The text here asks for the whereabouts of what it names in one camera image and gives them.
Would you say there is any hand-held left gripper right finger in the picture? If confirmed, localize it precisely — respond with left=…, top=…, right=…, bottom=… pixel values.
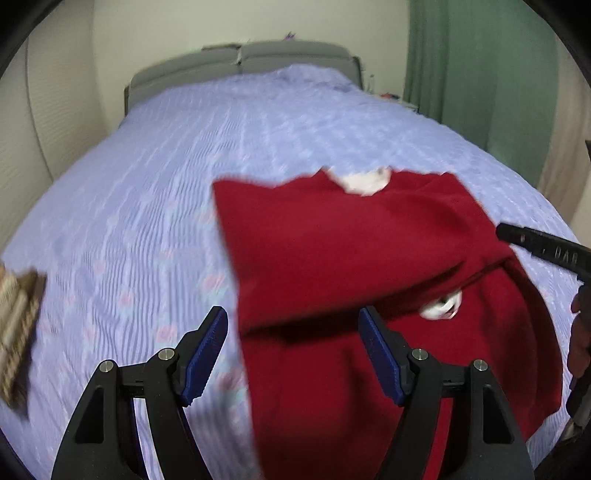
left=359, top=305, right=536, bottom=480

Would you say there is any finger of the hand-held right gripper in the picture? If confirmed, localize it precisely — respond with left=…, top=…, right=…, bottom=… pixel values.
left=496, top=223, right=591, bottom=280

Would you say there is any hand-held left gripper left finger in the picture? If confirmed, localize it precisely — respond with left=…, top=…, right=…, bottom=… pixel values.
left=51, top=305, right=229, bottom=480

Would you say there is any red sweater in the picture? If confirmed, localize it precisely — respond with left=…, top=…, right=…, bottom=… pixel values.
left=212, top=167, right=564, bottom=480

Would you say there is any person's right forearm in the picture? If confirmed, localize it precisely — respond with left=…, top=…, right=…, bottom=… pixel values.
left=551, top=413, right=591, bottom=450

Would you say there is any person's right hand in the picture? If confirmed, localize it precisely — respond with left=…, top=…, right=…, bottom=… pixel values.
left=567, top=281, right=591, bottom=384

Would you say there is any purple floral bed sheet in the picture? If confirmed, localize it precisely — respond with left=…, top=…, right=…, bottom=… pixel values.
left=0, top=65, right=587, bottom=480

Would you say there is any green curtain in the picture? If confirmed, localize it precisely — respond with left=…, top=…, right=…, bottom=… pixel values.
left=404, top=0, right=561, bottom=185

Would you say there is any brown patterned knit sweater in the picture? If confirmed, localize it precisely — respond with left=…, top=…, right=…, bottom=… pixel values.
left=0, top=265, right=47, bottom=409

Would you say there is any white bedside table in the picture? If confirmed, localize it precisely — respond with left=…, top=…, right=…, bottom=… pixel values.
left=369, top=74, right=419, bottom=112

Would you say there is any grey padded headboard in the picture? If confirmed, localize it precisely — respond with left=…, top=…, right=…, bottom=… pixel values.
left=124, top=41, right=365, bottom=116

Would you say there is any white louvred closet door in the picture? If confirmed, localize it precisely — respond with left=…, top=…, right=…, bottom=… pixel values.
left=0, top=28, right=112, bottom=195

